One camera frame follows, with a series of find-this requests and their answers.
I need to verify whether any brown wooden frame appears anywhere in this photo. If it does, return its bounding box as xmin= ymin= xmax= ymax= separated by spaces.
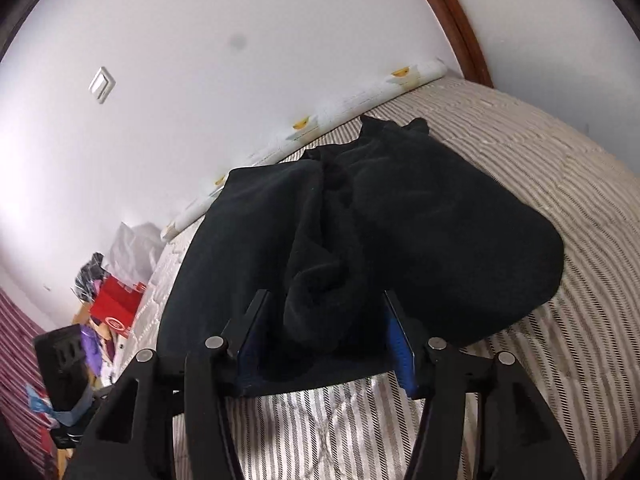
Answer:
xmin=400 ymin=0 xmax=494 ymax=88

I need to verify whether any white yellow-print rolled mat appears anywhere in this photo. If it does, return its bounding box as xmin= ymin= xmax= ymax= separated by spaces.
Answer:
xmin=160 ymin=58 xmax=448 ymax=241

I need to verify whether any red striped curtain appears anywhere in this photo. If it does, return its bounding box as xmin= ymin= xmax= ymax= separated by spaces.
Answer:
xmin=0 ymin=287 xmax=66 ymax=480

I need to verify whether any purple cloth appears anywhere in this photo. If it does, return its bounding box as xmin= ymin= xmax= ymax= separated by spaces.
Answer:
xmin=80 ymin=327 xmax=104 ymax=377

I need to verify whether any black shirt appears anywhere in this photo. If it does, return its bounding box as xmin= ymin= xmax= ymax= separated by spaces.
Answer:
xmin=156 ymin=115 xmax=566 ymax=398

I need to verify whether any white plastic bag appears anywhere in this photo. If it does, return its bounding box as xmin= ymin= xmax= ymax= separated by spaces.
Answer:
xmin=102 ymin=221 xmax=166 ymax=286

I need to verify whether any white wall light switch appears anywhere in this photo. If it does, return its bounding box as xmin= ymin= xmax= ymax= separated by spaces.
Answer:
xmin=89 ymin=66 xmax=117 ymax=105

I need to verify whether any dark checked cloth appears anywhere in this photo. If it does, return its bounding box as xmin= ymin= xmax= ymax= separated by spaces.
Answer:
xmin=75 ymin=252 xmax=107 ymax=292

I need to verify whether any light blue cloth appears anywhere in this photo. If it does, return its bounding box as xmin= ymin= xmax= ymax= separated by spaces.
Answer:
xmin=26 ymin=384 xmax=93 ymax=428

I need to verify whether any white black-dotted cloth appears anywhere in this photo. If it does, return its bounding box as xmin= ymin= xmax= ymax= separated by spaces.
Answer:
xmin=101 ymin=335 xmax=127 ymax=382

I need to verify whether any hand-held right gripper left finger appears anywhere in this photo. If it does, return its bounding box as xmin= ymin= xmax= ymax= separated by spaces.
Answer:
xmin=62 ymin=288 xmax=273 ymax=480

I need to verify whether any red paper bag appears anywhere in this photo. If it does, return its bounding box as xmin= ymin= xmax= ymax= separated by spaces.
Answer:
xmin=89 ymin=276 xmax=148 ymax=342

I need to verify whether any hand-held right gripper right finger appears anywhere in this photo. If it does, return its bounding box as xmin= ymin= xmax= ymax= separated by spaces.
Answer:
xmin=382 ymin=290 xmax=583 ymax=480

